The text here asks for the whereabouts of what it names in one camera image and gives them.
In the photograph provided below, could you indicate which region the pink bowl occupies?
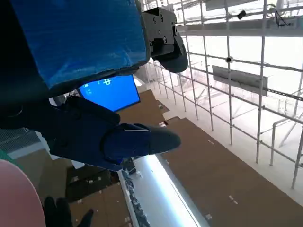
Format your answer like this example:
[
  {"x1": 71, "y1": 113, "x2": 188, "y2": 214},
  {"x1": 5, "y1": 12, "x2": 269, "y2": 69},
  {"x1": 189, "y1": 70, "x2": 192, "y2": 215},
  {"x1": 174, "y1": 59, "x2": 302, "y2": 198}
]
[{"x1": 0, "y1": 159, "x2": 46, "y2": 227}]

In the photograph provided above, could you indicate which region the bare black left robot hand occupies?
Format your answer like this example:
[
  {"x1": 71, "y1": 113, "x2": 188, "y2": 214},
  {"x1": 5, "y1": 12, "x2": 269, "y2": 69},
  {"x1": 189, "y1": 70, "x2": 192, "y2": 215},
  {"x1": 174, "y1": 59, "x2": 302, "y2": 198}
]
[{"x1": 0, "y1": 0, "x2": 189, "y2": 172}]

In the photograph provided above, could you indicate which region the wide white grille cabinet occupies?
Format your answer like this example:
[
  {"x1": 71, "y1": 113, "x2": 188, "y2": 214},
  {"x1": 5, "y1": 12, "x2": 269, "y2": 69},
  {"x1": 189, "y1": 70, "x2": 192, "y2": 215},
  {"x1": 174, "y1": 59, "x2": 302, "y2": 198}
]
[{"x1": 0, "y1": 127, "x2": 48, "y2": 159}]

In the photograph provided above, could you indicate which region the grey hanging panel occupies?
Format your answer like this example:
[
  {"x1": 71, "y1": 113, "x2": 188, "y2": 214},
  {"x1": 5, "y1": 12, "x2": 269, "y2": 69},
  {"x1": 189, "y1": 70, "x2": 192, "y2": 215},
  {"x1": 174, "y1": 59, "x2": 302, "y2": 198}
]
[{"x1": 212, "y1": 65, "x2": 268, "y2": 96}]

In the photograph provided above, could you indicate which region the long white light bar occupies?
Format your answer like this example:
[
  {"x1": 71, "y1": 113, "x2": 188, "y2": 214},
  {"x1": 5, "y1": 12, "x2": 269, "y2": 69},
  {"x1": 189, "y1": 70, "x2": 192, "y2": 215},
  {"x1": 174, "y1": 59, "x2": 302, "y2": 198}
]
[{"x1": 118, "y1": 153, "x2": 210, "y2": 227}]

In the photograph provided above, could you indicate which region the blue screen monitor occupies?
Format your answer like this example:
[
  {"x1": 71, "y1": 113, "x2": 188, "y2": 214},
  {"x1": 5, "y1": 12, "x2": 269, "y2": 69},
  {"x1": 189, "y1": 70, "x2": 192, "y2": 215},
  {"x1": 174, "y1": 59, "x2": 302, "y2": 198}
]
[{"x1": 78, "y1": 74, "x2": 141, "y2": 113}]

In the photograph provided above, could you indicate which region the green cutting mat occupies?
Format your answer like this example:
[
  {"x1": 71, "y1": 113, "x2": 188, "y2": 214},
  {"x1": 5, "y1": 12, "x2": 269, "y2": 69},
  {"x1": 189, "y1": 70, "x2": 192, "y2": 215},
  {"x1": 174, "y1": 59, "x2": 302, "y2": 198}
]
[{"x1": 0, "y1": 152, "x2": 18, "y2": 166}]

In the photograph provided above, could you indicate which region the white metal lattice frame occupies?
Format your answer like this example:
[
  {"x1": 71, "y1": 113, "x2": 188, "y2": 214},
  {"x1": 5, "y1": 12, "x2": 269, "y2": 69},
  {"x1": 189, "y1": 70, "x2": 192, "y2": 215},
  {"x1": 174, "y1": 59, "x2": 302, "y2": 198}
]
[{"x1": 142, "y1": 0, "x2": 303, "y2": 190}]

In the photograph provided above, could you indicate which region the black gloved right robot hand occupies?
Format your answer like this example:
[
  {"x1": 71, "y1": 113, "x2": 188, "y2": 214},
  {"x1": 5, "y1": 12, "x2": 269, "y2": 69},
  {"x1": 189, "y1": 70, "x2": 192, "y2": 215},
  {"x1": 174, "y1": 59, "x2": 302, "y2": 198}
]
[{"x1": 43, "y1": 195, "x2": 95, "y2": 227}]

